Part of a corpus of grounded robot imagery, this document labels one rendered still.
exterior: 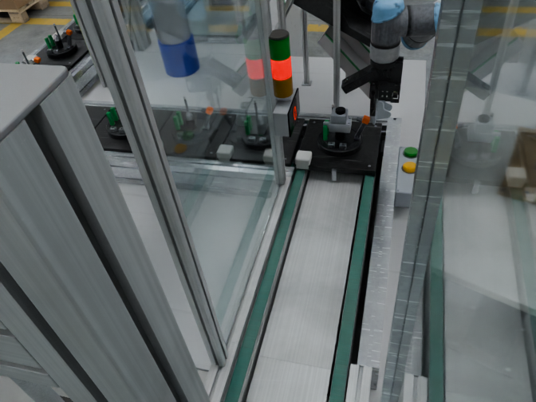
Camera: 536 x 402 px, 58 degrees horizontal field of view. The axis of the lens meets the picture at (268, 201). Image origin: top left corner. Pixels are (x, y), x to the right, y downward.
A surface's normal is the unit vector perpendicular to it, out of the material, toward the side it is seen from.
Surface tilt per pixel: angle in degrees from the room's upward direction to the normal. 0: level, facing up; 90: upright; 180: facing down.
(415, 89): 0
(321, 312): 0
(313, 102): 0
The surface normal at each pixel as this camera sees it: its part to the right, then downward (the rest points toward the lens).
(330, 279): -0.10, -0.72
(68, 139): 0.97, 0.10
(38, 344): -0.24, 0.69
